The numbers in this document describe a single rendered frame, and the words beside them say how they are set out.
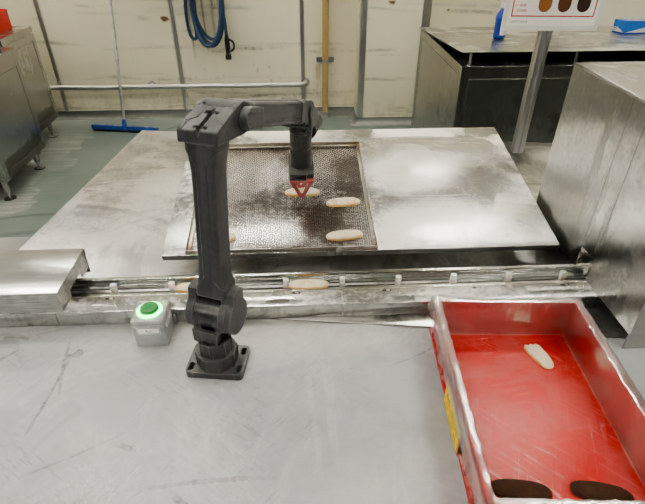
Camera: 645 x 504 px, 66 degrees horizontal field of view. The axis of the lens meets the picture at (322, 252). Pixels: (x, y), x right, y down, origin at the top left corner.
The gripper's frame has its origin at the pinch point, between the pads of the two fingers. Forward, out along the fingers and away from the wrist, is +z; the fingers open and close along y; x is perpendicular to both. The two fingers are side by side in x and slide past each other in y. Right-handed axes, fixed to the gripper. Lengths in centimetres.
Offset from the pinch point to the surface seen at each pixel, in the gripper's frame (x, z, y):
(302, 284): 0.8, 5.4, -31.0
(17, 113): 188, 84, 206
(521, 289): -52, 4, -36
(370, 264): -18.1, 11.3, -19.1
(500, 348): -42, 5, -52
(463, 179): -50, 4, 9
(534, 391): -45, 3, -64
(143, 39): 129, 84, 334
